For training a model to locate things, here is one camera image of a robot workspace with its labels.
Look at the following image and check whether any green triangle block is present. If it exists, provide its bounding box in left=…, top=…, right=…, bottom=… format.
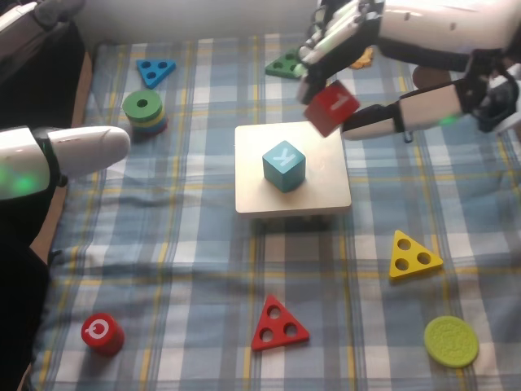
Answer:
left=265, top=48, right=305, bottom=81

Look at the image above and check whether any blue plaid cloth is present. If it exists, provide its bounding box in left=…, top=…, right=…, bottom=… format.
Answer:
left=30, top=20, right=521, bottom=391

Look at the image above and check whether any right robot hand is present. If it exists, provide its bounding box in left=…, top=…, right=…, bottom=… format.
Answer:
left=296, top=0, right=521, bottom=143

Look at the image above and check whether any small wooden table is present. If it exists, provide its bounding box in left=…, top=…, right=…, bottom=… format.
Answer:
left=234, top=121, right=353, bottom=227

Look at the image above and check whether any red cylinder letter block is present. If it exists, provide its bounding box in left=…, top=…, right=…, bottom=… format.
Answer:
left=80, top=312, right=126, bottom=358

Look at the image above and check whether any teal letter cube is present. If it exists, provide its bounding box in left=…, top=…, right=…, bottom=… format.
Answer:
left=262, top=140, right=306, bottom=193

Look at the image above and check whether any yellow triangle block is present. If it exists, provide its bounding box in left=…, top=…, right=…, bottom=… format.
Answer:
left=388, top=230, right=444, bottom=283

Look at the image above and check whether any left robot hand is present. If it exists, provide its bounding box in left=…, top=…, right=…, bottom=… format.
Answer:
left=0, top=0, right=132, bottom=201

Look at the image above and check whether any tan flower cookie toy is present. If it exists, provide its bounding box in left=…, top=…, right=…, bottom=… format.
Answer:
left=350, top=46, right=374, bottom=70

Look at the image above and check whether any red number cube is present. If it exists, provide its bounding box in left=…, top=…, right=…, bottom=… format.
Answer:
left=304, top=80, right=361, bottom=138

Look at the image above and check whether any red triangle block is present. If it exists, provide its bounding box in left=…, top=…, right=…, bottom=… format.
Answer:
left=250, top=295, right=311, bottom=352

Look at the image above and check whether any yellow wooden ring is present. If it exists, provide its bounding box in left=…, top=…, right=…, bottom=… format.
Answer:
left=129, top=112, right=166, bottom=128

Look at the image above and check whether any blue wooden ring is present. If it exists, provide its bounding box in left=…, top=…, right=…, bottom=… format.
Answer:
left=138, top=115, right=169, bottom=130

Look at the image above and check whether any brown round cookie toy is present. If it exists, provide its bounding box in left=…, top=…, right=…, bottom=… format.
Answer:
left=411, top=64, right=453, bottom=90

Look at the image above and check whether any blue triangle block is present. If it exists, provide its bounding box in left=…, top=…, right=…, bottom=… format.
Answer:
left=135, top=59, right=177, bottom=90

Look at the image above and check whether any green sandwich cookie toy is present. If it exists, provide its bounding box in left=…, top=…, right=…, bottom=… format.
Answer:
left=422, top=316, right=480, bottom=370

